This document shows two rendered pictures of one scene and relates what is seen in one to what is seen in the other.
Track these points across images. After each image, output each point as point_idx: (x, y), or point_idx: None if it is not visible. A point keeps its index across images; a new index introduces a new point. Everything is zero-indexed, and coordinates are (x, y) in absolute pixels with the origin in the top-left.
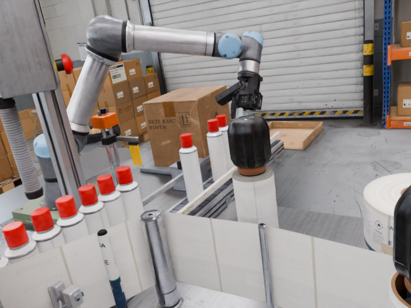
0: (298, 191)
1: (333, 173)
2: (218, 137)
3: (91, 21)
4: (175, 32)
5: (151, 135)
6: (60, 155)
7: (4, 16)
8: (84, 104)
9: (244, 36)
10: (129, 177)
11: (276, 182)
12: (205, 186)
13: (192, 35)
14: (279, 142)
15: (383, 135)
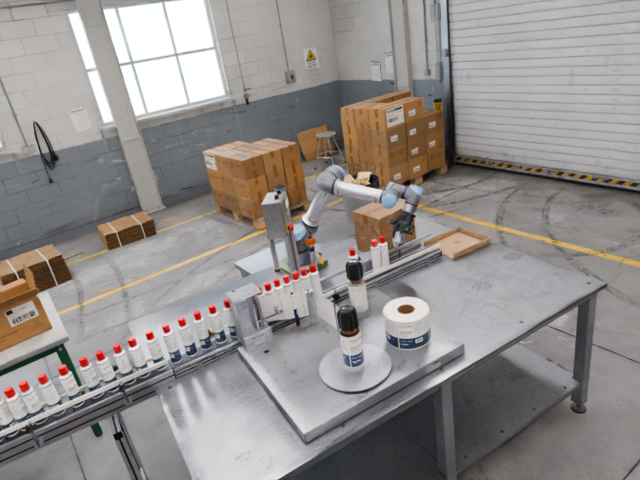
0: (415, 290)
1: (447, 283)
2: (375, 250)
3: (319, 176)
4: (360, 190)
5: (355, 230)
6: (290, 253)
7: (271, 214)
8: (315, 212)
9: (409, 188)
10: (313, 270)
11: (411, 280)
12: (367, 274)
13: (369, 192)
14: (437, 251)
15: (517, 261)
